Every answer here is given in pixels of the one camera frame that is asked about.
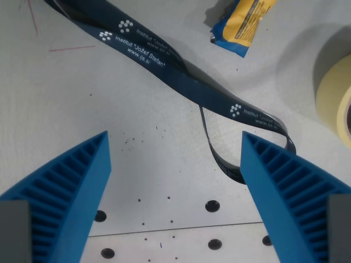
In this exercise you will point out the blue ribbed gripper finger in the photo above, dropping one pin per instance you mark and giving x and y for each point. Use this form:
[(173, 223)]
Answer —
[(74, 191), (277, 186)]

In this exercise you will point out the blue and yellow snack bag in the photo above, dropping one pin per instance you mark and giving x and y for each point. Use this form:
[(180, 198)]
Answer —
[(241, 24)]

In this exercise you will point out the beige masking tape roll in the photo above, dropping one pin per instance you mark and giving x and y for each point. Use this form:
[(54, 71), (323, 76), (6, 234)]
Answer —
[(336, 96)]

